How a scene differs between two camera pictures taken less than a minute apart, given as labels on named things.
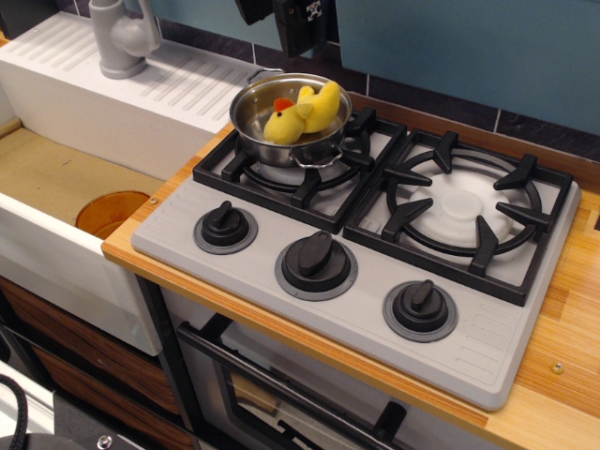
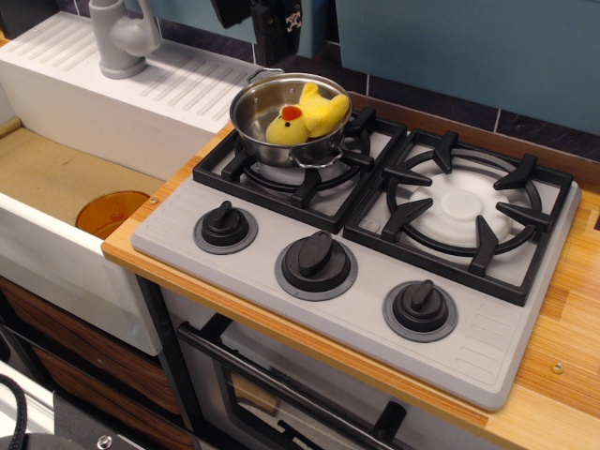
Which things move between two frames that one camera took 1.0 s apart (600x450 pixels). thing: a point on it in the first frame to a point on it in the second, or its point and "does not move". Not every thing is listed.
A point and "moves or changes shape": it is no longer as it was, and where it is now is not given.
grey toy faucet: [124, 43] does not move
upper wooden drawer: [136, 366] does not move
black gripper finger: [302, 23] to [277, 25]
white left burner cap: [295, 174] does not move
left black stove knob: [226, 231] does not move
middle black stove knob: [316, 268] does not move
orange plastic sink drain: [103, 214] does not move
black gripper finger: [255, 10] to [232, 12]
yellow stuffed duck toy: [289, 121] moves or changes shape
